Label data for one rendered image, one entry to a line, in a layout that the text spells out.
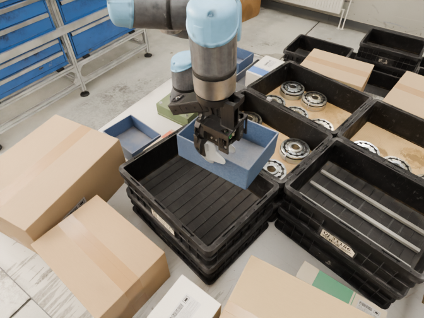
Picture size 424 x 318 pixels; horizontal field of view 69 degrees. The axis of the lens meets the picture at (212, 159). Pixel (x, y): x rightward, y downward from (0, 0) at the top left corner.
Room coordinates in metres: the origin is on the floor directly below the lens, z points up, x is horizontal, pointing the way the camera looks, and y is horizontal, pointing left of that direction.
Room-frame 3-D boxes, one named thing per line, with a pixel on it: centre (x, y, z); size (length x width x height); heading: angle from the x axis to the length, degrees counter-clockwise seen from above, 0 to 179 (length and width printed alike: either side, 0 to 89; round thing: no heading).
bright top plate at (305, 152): (0.78, -0.30, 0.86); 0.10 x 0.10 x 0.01
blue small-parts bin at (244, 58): (1.62, -0.11, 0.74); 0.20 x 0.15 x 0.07; 53
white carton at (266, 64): (1.43, -0.28, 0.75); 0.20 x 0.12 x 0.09; 143
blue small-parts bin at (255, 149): (0.55, -0.04, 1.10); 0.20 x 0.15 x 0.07; 56
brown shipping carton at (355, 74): (1.32, -0.59, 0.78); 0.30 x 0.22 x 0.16; 57
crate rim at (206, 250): (0.59, 0.04, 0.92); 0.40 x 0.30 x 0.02; 45
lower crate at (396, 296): (0.52, -0.45, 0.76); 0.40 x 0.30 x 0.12; 45
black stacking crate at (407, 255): (0.52, -0.45, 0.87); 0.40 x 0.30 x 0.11; 45
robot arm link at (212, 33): (0.47, 0.00, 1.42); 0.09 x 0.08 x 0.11; 178
